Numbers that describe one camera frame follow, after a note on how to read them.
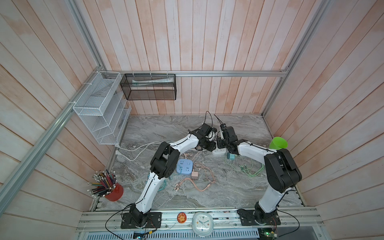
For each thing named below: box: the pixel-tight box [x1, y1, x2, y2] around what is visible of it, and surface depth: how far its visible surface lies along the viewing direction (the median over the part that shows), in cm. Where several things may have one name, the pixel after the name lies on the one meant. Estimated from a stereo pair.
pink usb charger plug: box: [191, 169, 199, 179], surface depth 89 cm
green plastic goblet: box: [269, 136, 288, 150], surface depth 87 cm
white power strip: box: [212, 147, 227, 156], surface depth 98 cm
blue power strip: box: [176, 158, 193, 175], surface depth 91 cm
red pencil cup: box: [87, 169, 124, 202], surface depth 73 cm
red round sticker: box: [177, 212, 187, 224], surface depth 76 cm
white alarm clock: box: [192, 212, 214, 237], surface depth 71 cm
